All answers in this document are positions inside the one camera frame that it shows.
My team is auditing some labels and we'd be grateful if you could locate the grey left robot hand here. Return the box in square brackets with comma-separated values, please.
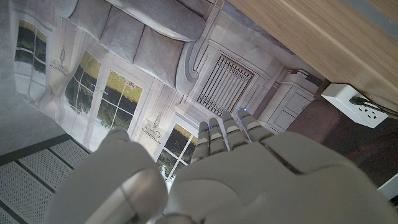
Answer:
[46, 107, 398, 224]

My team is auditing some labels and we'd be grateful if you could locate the white power strip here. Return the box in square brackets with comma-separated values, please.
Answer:
[321, 83, 389, 129]

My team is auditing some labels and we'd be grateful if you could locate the printed living room backdrop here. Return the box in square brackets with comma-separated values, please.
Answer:
[0, 0, 398, 200]

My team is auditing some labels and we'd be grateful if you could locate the black power cord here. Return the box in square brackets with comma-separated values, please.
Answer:
[348, 96, 398, 118]

